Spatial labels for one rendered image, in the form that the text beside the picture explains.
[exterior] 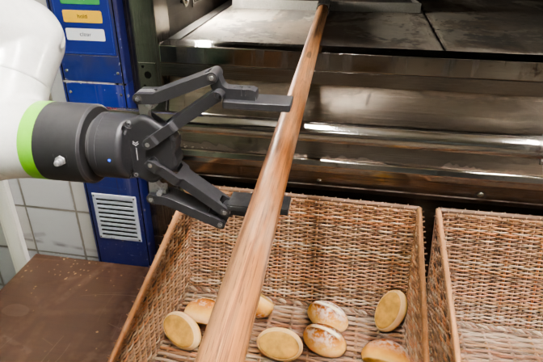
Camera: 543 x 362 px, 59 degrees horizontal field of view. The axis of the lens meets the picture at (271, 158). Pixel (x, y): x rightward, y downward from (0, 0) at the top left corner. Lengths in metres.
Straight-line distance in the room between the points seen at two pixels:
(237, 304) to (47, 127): 0.32
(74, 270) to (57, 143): 0.90
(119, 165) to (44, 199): 0.91
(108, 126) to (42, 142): 0.07
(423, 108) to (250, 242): 0.76
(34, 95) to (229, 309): 0.40
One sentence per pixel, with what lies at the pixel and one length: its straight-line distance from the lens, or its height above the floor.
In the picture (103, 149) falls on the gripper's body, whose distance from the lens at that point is 0.55.
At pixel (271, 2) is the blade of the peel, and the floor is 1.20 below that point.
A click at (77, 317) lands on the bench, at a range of 1.29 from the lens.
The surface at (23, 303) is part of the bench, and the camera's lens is 1.38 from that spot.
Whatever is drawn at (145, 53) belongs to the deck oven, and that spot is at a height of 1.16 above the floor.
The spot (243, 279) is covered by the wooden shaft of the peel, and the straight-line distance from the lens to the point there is 0.35.
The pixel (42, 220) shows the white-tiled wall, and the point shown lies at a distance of 1.50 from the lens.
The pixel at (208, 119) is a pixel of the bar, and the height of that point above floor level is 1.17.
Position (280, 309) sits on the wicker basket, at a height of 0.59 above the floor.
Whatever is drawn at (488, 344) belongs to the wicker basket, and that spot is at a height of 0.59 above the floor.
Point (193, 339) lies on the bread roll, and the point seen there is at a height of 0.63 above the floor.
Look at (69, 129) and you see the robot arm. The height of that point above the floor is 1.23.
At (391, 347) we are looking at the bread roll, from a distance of 1.07.
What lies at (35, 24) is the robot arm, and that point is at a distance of 0.66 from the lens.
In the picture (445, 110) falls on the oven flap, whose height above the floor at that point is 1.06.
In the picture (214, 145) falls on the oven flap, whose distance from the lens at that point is 1.13.
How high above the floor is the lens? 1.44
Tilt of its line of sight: 27 degrees down
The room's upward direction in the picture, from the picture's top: straight up
